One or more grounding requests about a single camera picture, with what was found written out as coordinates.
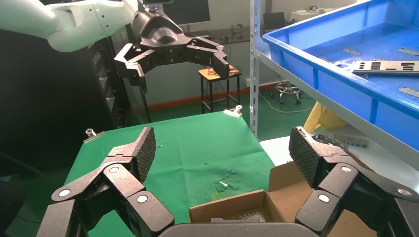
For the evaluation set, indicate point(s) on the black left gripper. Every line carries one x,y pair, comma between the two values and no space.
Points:
160,36

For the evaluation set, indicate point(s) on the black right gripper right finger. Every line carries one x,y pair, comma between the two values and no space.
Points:
343,189

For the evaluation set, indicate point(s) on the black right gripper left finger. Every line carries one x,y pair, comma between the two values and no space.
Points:
124,196

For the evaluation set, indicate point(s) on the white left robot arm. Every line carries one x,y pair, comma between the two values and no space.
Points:
82,19

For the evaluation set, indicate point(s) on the blue plastic tray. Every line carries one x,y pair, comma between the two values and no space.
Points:
343,81

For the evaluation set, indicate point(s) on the brown cardboard box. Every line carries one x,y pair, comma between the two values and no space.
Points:
235,206

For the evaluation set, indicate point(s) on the wooden stool with black legs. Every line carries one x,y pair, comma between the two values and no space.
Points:
206,73

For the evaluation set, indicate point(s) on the black monitor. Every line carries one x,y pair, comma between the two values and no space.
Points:
186,11

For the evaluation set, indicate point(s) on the dark desk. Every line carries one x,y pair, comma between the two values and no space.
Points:
235,34

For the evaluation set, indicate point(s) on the silver binder clip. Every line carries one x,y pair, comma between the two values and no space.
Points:
93,135
234,112

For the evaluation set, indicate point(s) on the yellow plastic sheet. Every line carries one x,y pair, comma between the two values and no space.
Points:
322,117

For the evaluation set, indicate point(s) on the white board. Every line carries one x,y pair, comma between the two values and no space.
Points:
278,150

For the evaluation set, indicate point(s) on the black cabinet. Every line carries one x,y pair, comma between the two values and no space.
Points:
104,91

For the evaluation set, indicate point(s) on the white metal shelf rack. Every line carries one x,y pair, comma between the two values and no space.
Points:
255,65

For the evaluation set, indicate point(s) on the green table cloth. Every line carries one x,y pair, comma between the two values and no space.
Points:
196,147

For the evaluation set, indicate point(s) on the slotted metal shield plate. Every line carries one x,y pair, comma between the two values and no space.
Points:
386,67
252,217

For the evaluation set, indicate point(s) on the black chair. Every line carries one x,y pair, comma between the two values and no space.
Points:
275,21

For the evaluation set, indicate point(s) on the office chair wheel base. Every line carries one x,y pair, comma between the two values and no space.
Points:
287,90

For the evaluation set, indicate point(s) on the grey tape piece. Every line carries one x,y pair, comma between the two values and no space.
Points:
409,52
352,51
410,92

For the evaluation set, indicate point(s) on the white device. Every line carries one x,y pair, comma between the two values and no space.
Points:
309,13

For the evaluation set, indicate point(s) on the bent metal bracket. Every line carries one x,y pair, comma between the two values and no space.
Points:
356,141

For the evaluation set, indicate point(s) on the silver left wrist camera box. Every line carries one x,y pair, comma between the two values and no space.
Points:
154,2

